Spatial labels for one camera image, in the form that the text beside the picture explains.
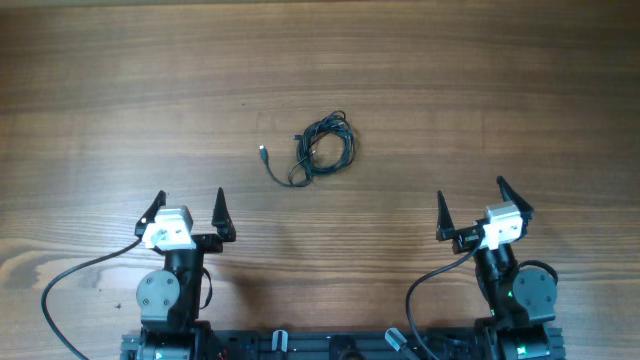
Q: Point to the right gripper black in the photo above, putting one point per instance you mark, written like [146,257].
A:
[465,238]

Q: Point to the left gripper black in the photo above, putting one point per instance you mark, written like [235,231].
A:
[212,244]

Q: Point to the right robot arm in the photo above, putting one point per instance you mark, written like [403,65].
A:
[521,295]

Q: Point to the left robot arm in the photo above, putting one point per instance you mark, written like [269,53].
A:
[170,298]

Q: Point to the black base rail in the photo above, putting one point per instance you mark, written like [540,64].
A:
[445,343]

